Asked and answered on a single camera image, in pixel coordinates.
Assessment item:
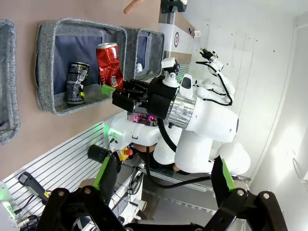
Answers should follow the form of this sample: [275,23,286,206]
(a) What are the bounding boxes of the small white background robot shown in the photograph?
[195,46,237,107]

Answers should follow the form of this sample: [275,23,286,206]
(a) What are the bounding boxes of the white panel with bullseye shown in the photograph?
[158,22,193,55]

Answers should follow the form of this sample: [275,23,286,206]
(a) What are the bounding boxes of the yellow red emergency stop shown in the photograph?
[117,148,134,162]

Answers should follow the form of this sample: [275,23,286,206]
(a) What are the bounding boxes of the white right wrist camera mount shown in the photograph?
[160,57,181,88]

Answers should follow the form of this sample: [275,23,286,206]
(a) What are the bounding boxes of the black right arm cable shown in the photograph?
[145,118,214,190]

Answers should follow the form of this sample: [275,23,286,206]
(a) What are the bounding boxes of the person's left hand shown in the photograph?
[123,0,143,15]

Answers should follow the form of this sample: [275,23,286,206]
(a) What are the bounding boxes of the crushed black soda can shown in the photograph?
[65,62,90,105]

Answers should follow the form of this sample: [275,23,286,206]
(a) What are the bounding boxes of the crushed red soda can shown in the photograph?
[95,41,125,90]

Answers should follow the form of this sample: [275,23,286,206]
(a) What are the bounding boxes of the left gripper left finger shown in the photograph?
[36,154,126,231]

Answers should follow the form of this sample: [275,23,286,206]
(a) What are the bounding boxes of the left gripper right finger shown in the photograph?
[204,155,289,231]

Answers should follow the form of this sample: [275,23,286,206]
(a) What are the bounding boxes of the black handheld enabling switch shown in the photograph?
[17,171,50,205]

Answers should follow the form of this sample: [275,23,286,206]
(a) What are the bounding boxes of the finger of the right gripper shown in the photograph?
[101,79,149,97]
[111,90,148,113]

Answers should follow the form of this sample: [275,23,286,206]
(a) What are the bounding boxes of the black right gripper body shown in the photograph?
[143,76,180,120]

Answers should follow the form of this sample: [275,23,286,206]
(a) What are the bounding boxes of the slotted aluminium base plate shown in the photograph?
[1,121,109,218]

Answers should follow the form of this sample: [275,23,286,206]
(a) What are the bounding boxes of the grey fabric basket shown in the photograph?
[123,27,166,81]
[35,17,128,116]
[0,19,21,146]

